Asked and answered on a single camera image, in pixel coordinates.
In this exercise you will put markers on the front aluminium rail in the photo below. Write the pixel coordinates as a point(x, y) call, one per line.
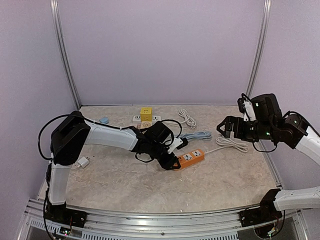
point(117, 225)

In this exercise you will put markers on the orange power strip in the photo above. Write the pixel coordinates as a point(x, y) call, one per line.
point(194, 157)

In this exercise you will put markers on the yellow cube socket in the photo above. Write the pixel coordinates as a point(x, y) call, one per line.
point(146, 114)

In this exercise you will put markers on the aluminium frame post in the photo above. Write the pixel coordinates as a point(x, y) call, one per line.
point(267, 4)
point(57, 23)

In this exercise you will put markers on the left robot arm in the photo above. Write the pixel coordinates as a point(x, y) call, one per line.
point(76, 131)

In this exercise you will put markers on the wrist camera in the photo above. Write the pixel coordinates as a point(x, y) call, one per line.
point(246, 108)
point(178, 143)

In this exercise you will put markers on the beige cube socket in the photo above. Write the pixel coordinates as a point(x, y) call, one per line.
point(145, 124)

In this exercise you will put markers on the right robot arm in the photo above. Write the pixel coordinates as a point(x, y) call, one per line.
point(263, 120)

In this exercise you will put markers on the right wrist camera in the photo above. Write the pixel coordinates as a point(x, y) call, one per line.
point(246, 108)

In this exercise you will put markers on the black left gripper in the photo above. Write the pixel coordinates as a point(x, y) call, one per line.
point(167, 164)

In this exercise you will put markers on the blue power strip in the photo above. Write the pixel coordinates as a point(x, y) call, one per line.
point(200, 135)

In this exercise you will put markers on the white power strip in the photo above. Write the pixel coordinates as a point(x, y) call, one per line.
point(183, 113)

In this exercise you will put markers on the left aluminium frame post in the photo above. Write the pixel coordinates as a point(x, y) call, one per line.
point(57, 23)

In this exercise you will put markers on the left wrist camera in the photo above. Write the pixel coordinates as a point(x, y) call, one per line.
point(178, 143)

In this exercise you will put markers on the blue plug adapter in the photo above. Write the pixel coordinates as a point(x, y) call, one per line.
point(104, 120)

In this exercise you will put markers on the right aluminium frame post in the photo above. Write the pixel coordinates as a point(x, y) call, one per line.
point(267, 4)

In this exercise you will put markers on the white charger with cable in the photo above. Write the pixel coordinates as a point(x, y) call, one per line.
point(82, 162)

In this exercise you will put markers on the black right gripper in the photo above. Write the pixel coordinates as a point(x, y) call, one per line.
point(233, 127)

